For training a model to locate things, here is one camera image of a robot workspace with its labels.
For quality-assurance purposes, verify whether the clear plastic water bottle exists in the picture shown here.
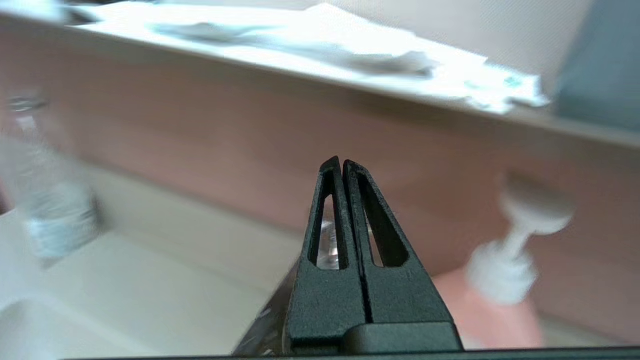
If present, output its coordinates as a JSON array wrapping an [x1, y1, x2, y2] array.
[[0, 92, 101, 266]]

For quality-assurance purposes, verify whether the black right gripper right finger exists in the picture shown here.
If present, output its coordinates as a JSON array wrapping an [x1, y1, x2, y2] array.
[[344, 160, 453, 323]]

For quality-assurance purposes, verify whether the white ceramic sink basin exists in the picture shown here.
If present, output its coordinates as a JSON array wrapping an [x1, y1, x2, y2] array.
[[0, 230, 301, 360]]

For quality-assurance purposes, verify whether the pink soap pump bottle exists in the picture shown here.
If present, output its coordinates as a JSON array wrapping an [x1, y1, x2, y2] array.
[[432, 172, 576, 351]]

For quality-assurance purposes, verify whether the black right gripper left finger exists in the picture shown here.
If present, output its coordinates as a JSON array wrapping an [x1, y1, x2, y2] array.
[[285, 156, 371, 351]]

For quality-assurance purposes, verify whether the white crumpled towel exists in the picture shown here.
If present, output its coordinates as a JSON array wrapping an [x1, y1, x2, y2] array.
[[80, 2, 551, 113]]

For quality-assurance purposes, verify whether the chrome faucet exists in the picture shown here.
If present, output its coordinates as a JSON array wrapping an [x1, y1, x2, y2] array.
[[232, 220, 341, 357]]

